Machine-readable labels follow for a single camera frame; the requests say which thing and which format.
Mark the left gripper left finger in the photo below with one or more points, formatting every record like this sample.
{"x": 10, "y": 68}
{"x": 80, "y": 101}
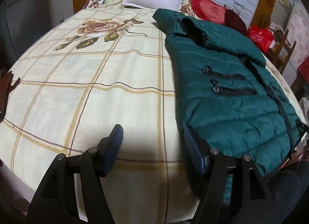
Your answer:
{"x": 108, "y": 149}

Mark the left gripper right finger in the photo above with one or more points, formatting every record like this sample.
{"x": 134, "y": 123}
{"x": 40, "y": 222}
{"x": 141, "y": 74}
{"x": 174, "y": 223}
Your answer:
{"x": 197, "y": 149}

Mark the dark green puffer jacket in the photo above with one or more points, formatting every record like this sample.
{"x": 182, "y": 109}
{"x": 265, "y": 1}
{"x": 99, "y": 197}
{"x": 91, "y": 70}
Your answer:
{"x": 225, "y": 94}

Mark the floral cream bed sheet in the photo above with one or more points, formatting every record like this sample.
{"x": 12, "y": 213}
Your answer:
{"x": 109, "y": 66}

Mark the dark red phone case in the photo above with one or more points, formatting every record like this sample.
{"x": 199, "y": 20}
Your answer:
{"x": 6, "y": 87}

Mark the wooden shelf rack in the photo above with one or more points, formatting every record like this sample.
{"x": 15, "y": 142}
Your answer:
{"x": 280, "y": 51}

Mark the red shopping bag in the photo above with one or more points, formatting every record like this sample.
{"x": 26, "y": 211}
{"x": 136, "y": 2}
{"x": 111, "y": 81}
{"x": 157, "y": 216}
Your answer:
{"x": 262, "y": 38}

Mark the dark red velvet cushion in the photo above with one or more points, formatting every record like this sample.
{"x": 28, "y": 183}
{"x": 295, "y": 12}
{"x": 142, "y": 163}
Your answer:
{"x": 233, "y": 21}

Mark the red heart cushion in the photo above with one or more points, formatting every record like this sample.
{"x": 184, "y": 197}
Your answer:
{"x": 209, "y": 11}

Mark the grey wardrobe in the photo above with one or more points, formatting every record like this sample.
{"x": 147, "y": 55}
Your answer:
{"x": 23, "y": 22}

